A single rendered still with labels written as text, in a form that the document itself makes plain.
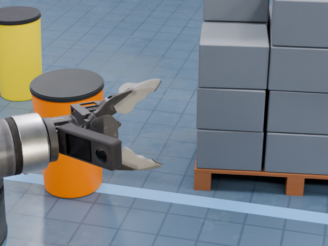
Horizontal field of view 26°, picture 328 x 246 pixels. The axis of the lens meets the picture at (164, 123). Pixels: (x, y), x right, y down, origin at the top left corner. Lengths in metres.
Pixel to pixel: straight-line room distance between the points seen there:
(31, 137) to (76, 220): 2.61
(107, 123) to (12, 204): 2.76
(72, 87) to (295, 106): 1.14
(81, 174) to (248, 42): 1.11
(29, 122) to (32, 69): 3.89
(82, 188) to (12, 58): 1.39
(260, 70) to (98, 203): 1.10
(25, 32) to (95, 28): 1.71
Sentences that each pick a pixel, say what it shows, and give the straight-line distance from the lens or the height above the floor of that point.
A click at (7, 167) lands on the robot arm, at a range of 1.09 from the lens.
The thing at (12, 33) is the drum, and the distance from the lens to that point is 4.85.
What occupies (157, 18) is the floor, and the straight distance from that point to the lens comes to 6.73.
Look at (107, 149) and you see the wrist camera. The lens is 1.06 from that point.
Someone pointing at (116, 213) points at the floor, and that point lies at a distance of 3.72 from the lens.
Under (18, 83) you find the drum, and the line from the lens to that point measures 4.99.
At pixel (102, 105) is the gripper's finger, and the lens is 1.12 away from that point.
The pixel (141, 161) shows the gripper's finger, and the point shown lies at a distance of 1.18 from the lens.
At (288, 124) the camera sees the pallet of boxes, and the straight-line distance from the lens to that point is 3.73.
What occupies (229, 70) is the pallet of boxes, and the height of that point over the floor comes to 0.71.
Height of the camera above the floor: 2.03
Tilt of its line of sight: 26 degrees down
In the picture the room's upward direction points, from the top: straight up
